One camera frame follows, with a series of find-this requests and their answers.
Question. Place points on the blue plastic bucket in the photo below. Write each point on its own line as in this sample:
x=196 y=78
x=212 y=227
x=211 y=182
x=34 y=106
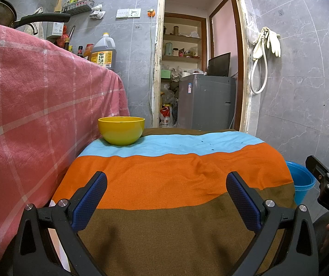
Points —
x=301 y=178

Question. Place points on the orange plug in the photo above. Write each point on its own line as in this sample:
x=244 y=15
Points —
x=151 y=13

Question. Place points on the wooden shelf unit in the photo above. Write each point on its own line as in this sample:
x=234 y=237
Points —
x=183 y=37

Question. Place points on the cooking oil jug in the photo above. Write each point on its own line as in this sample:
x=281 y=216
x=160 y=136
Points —
x=103 y=54

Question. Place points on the white wall switch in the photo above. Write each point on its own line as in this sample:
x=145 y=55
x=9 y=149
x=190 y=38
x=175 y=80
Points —
x=122 y=13

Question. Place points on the orange blue brown striped blanket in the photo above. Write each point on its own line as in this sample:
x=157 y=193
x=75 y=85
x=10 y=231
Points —
x=167 y=178

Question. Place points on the red white sack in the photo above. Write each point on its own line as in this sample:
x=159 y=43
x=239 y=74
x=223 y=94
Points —
x=165 y=118

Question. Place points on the green flask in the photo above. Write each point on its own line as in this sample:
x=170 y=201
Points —
x=168 y=49

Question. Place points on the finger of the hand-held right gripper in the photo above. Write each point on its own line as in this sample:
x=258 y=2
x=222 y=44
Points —
x=317 y=165

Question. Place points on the yellow bowl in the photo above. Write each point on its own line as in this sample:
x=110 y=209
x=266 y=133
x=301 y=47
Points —
x=121 y=130

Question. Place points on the grey wall rack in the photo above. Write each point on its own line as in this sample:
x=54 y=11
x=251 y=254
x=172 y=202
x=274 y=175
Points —
x=78 y=8

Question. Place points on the orange bottle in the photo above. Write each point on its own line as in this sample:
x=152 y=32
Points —
x=88 y=51

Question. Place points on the green box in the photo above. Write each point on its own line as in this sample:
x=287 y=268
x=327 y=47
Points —
x=166 y=74

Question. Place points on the white hanging rag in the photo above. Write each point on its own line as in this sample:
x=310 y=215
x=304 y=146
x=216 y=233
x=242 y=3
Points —
x=97 y=13

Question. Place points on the white wall socket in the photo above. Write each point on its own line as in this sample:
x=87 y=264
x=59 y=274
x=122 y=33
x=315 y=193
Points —
x=134 y=13

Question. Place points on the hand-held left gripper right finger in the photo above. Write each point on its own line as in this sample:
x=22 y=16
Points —
x=243 y=201

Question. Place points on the grey utensil holder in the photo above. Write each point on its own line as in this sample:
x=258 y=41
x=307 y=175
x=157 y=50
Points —
x=55 y=29

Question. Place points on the black monitor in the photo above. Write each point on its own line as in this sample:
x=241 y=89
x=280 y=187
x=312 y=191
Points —
x=219 y=65

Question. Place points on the wooden cutting board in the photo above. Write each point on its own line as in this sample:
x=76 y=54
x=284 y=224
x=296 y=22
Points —
x=58 y=4

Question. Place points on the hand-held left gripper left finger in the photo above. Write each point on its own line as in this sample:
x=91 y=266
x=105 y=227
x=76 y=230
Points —
x=91 y=199

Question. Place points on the pink checked cloth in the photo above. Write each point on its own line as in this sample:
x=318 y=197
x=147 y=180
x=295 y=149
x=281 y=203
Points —
x=37 y=106

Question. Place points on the wooden door frame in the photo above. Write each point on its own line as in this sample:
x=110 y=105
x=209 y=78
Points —
x=242 y=63

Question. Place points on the grey washing machine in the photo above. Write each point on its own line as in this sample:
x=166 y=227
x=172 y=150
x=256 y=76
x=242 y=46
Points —
x=204 y=103

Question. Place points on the dark sauce bottle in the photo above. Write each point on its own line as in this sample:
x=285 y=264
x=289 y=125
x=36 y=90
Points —
x=80 y=51

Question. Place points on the brown canister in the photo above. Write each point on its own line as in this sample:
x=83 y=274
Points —
x=176 y=30

